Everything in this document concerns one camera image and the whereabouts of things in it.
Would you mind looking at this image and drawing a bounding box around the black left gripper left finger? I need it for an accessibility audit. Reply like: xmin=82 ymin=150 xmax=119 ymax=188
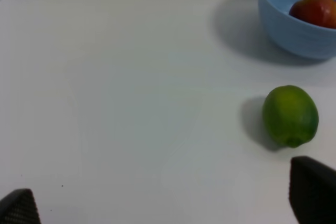
xmin=0 ymin=188 xmax=41 ymax=224

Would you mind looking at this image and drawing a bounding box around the green lime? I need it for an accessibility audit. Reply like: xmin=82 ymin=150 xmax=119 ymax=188
xmin=262 ymin=85 xmax=319 ymax=148

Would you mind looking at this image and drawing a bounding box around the blue plastic bowl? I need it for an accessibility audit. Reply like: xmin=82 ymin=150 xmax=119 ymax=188
xmin=258 ymin=0 xmax=335 ymax=60

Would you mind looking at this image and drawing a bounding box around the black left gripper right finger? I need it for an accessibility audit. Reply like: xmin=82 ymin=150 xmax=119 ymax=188
xmin=289 ymin=156 xmax=335 ymax=224

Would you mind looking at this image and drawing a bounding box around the red pomegranate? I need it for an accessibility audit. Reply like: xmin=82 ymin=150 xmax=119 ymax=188
xmin=289 ymin=0 xmax=335 ymax=29

